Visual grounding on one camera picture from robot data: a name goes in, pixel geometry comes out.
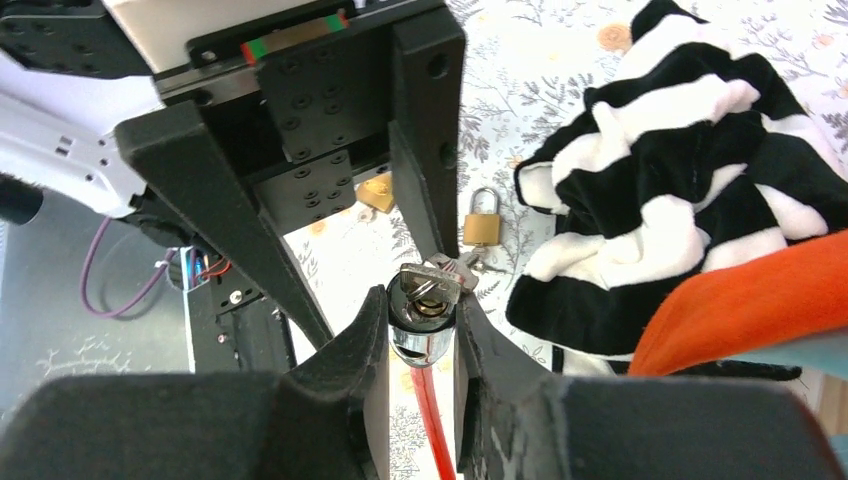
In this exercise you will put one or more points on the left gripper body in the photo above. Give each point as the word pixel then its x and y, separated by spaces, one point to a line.
pixel 296 93

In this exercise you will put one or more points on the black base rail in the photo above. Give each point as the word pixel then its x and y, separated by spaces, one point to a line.
pixel 230 325

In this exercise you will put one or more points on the black white striped garment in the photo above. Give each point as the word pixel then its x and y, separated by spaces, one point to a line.
pixel 695 157

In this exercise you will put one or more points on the floral table mat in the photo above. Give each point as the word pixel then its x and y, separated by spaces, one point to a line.
pixel 527 66

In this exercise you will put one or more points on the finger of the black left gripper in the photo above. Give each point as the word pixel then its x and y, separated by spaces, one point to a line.
pixel 427 67
pixel 180 160

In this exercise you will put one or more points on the small brass padlock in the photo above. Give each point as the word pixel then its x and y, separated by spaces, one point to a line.
pixel 482 224

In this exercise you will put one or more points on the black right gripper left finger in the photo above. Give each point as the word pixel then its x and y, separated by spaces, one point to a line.
pixel 325 419

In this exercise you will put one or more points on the orange t-shirt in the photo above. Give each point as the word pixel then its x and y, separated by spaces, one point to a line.
pixel 784 296

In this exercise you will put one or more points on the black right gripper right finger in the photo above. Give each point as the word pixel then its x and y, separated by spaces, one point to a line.
pixel 514 419

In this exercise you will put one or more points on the teal t-shirt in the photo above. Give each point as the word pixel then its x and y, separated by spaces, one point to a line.
pixel 825 352

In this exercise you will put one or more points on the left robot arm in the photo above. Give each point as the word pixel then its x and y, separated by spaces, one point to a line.
pixel 270 113

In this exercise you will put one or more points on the red cable lock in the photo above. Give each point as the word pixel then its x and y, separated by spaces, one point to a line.
pixel 420 334

